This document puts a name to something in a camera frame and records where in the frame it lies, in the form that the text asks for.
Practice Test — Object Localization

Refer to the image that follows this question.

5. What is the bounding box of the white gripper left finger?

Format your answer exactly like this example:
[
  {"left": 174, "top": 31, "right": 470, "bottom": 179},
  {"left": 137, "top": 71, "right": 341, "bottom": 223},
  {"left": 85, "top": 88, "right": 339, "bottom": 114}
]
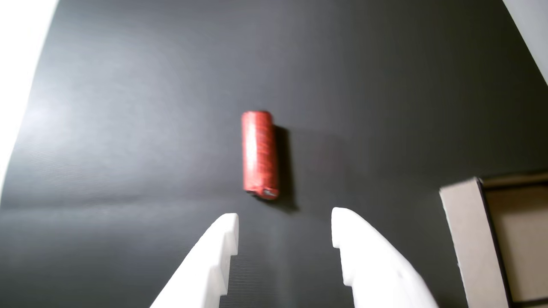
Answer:
[{"left": 150, "top": 213, "right": 239, "bottom": 308}]

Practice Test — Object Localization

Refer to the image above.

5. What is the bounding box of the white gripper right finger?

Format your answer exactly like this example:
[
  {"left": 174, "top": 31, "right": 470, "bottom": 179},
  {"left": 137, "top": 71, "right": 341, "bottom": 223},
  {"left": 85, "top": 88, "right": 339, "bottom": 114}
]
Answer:
[{"left": 331, "top": 207, "right": 440, "bottom": 308}]

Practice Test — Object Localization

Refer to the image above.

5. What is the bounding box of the red cylinder object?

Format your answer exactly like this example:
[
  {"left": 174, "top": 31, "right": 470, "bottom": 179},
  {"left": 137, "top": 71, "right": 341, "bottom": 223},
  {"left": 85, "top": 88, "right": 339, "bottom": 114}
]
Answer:
[{"left": 241, "top": 110, "right": 281, "bottom": 201}]

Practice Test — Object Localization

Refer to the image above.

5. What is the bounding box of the small open cardboard box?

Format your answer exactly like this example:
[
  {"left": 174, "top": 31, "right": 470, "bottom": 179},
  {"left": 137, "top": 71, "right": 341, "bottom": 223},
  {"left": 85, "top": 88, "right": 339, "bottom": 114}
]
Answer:
[{"left": 439, "top": 171, "right": 548, "bottom": 308}]

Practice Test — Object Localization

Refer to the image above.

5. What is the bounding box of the dark grey table mat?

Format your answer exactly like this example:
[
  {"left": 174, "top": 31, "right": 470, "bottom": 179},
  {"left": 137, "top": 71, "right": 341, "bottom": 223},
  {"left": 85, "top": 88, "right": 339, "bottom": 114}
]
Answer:
[{"left": 0, "top": 0, "right": 548, "bottom": 308}]

